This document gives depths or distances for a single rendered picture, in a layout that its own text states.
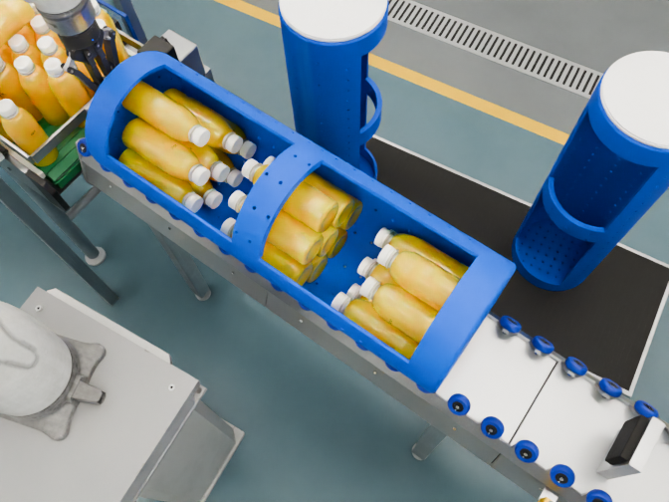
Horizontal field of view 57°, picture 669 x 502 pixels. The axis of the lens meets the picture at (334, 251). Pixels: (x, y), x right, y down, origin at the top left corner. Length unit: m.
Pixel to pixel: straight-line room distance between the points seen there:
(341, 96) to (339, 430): 1.13
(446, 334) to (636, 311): 1.40
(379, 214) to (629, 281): 1.29
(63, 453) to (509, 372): 0.87
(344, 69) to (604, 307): 1.25
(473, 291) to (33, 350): 0.71
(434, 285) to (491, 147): 1.67
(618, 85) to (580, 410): 0.75
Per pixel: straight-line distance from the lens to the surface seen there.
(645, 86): 1.65
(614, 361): 2.29
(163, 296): 2.46
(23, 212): 1.91
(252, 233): 1.15
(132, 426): 1.20
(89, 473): 1.22
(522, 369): 1.36
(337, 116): 1.83
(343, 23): 1.64
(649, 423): 1.25
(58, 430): 1.24
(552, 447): 1.34
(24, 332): 1.08
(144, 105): 1.36
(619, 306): 2.37
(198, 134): 1.30
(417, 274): 1.10
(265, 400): 2.26
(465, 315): 1.04
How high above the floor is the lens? 2.20
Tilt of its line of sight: 65 degrees down
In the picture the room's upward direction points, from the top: 4 degrees counter-clockwise
